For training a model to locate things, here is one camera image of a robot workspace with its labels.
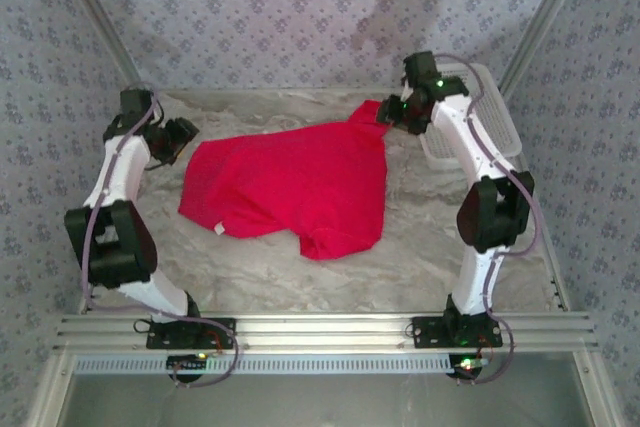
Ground aluminium table side rail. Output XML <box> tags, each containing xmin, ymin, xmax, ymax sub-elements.
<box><xmin>537</xmin><ymin>226</ymin><xmax>572</xmax><ymax>313</ymax></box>

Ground white perforated plastic basket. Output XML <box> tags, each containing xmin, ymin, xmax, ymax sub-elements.
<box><xmin>418</xmin><ymin>62</ymin><xmax>525</xmax><ymax>171</ymax></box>

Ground grey slotted cable duct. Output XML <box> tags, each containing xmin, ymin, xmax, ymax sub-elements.
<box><xmin>73</xmin><ymin>352</ymin><xmax>464</xmax><ymax>376</ymax></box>

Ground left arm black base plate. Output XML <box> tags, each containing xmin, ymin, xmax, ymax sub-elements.
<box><xmin>145</xmin><ymin>316</ymin><xmax>237</xmax><ymax>350</ymax></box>

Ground right black controller board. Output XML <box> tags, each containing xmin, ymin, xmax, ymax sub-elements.
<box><xmin>447</xmin><ymin>354</ymin><xmax>489</xmax><ymax>382</ymax></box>

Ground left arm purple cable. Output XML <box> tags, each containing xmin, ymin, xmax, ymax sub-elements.
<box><xmin>79</xmin><ymin>88</ymin><xmax>241</xmax><ymax>389</ymax></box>

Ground aluminium frame post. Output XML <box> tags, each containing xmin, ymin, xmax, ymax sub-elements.
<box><xmin>498</xmin><ymin>0</ymin><xmax>600</xmax><ymax>96</ymax></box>
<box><xmin>49</xmin><ymin>0</ymin><xmax>151</xmax><ymax>93</ymax></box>

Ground black controller board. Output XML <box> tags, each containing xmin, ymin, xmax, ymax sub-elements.
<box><xmin>166</xmin><ymin>354</ymin><xmax>210</xmax><ymax>382</ymax></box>
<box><xmin>447</xmin><ymin>354</ymin><xmax>489</xmax><ymax>382</ymax></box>

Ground left black controller board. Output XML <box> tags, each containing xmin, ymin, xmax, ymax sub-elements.
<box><xmin>166</xmin><ymin>354</ymin><xmax>210</xmax><ymax>382</ymax></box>

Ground red t-shirt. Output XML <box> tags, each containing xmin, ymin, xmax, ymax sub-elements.
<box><xmin>177</xmin><ymin>99</ymin><xmax>394</xmax><ymax>262</ymax></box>

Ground aluminium mounting rail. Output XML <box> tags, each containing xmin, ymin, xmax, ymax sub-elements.
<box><xmin>49</xmin><ymin>311</ymin><xmax>599</xmax><ymax>351</ymax></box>

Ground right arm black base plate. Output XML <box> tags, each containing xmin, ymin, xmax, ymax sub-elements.
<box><xmin>412</xmin><ymin>315</ymin><xmax>504</xmax><ymax>350</ymax></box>

